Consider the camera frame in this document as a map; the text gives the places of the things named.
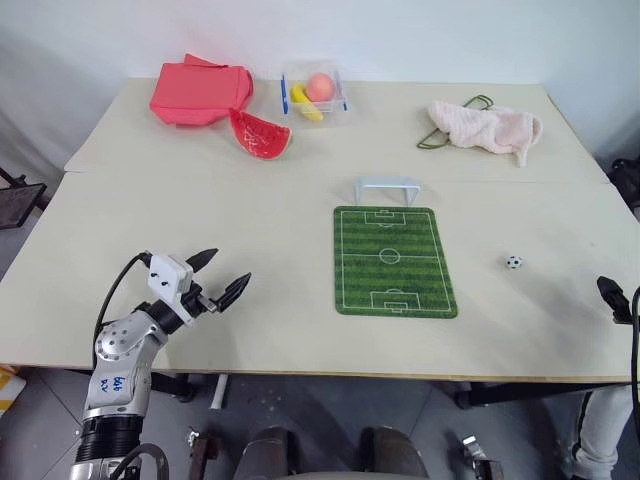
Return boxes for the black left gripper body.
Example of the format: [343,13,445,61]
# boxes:
[179,282,221,318]

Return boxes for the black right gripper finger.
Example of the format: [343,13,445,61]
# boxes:
[596,275,631,325]

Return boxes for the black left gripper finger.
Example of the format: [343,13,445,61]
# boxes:
[185,246,221,274]
[215,271,253,314]

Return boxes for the green soccer field mat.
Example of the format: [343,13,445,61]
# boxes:
[332,205,460,320]

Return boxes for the small white goal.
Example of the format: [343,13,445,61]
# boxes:
[353,175,421,207]

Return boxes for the black office chair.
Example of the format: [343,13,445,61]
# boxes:
[610,158,640,225]

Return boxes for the red watermelon slice toy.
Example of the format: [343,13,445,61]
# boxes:
[228,107,293,163]

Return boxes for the person's grey trouser leg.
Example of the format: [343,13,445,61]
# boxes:
[558,386,635,480]

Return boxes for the red folded paper bag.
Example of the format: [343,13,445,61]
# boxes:
[149,52,255,128]

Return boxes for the dark rounded shape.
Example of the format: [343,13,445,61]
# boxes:
[240,423,312,480]
[358,425,430,480]

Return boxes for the yellow banana toy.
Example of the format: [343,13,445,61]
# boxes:
[290,83,326,122]

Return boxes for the black metal stand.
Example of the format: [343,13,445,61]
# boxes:
[0,166,49,232]

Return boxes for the clear plastic box blue corners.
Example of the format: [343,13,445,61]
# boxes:
[278,58,351,129]

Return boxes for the pink peach toy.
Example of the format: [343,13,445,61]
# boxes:
[305,72,335,102]

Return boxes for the yellow cardboard box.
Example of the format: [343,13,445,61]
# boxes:
[0,365,27,417]

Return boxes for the pink fluffy towel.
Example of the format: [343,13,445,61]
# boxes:
[425,99,545,168]

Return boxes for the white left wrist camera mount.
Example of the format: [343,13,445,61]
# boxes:
[148,253,195,324]

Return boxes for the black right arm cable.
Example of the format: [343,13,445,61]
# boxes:
[630,286,640,404]

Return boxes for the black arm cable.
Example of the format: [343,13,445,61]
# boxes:
[92,251,152,372]
[630,286,640,404]

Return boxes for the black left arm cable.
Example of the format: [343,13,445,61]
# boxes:
[92,251,152,372]

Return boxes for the black table frame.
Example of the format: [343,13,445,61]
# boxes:
[148,370,633,412]

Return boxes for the thick black cable loop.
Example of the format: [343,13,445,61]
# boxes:
[121,442,170,480]

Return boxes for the green wire hanger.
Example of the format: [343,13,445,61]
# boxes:
[416,92,496,151]

